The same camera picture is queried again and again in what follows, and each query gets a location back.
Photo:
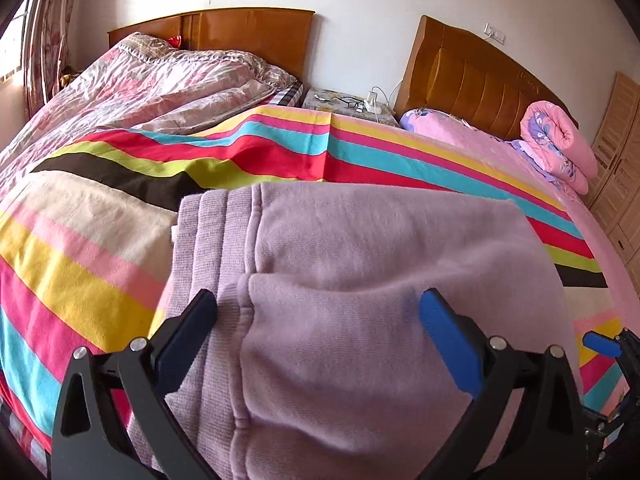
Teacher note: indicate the small red item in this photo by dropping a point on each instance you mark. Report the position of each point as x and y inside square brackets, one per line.
[175, 41]

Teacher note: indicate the window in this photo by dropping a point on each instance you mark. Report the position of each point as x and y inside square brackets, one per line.
[17, 35]

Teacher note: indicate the striped colourful blanket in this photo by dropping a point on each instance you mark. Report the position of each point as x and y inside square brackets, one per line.
[100, 240]

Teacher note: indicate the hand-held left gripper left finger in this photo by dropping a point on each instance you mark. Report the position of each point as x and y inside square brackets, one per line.
[182, 350]

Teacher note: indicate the floral curtain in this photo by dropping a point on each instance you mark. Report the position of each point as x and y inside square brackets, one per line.
[50, 35]

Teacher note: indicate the padded wooden headboard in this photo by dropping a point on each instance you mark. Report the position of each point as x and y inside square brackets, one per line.
[475, 80]

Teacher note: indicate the flat wooden headboard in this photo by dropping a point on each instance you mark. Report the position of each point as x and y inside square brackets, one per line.
[250, 35]

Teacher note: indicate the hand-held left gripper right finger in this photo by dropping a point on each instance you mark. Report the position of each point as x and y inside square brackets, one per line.
[450, 340]

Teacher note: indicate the small yellow item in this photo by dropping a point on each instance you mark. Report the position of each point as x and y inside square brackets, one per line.
[66, 79]

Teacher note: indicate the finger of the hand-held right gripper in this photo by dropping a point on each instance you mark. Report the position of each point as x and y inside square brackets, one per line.
[612, 417]
[600, 344]

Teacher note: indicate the light wooden wardrobe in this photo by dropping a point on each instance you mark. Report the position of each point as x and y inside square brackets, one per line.
[620, 160]

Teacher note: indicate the bedside table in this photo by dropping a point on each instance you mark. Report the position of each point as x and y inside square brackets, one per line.
[315, 96]

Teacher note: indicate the black glasses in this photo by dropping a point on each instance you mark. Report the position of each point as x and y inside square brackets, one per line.
[352, 102]

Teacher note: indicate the lilac pants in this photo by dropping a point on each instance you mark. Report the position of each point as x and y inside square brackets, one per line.
[325, 285]

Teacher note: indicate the rolled pink floral quilt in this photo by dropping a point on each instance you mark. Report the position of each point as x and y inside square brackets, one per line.
[555, 140]

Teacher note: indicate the white wall socket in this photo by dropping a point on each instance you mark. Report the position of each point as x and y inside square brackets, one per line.
[495, 32]

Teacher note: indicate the pink floral bed sheet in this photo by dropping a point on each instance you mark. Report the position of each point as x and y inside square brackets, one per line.
[475, 140]

